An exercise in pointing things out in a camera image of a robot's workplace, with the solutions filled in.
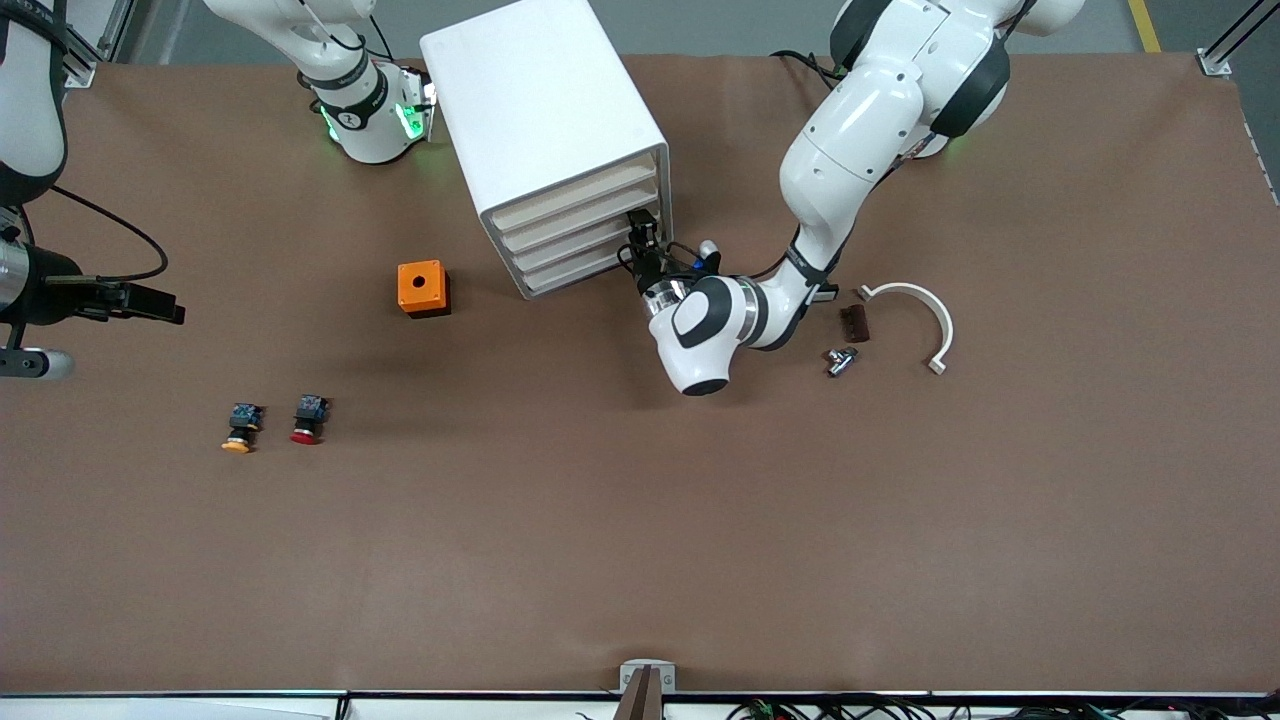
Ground white four-drawer cabinet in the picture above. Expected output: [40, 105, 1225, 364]
[420, 0, 673, 301]

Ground yellow-capped push button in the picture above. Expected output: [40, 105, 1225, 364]
[221, 402, 266, 456]

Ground red-capped push button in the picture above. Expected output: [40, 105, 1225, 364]
[290, 394, 331, 446]

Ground orange box with hole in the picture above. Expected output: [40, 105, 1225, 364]
[397, 260, 451, 319]

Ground white half-round pipe clamp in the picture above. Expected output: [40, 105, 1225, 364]
[855, 282, 954, 376]

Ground aluminium frame profile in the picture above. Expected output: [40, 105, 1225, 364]
[1197, 0, 1280, 77]
[60, 0, 136, 89]

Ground black left arm base cable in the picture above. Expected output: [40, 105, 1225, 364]
[770, 48, 851, 101]

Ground grey metal table bracket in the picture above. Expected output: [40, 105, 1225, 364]
[615, 659, 677, 720]

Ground white table edge rail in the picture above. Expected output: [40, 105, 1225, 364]
[0, 688, 1280, 720]

